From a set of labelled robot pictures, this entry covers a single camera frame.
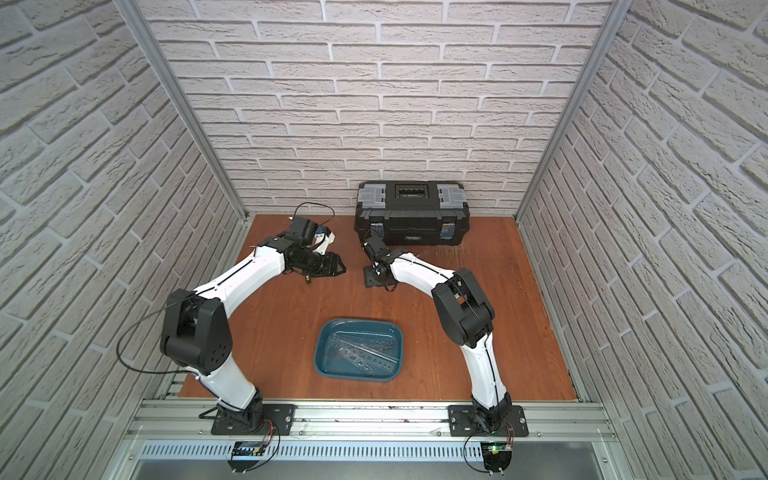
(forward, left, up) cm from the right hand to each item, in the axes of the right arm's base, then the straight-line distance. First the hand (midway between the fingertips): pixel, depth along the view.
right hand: (380, 277), depth 98 cm
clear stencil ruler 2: (-27, 0, -3) cm, 28 cm away
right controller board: (-50, -27, -5) cm, 57 cm away
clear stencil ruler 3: (-23, +14, -3) cm, 27 cm away
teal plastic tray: (-19, 0, -2) cm, 20 cm away
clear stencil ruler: (-30, +1, -4) cm, 30 cm away
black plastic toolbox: (+16, -12, +14) cm, 24 cm away
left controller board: (-45, +35, -5) cm, 57 cm away
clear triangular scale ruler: (-23, +5, -2) cm, 24 cm away
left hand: (-2, +11, +11) cm, 15 cm away
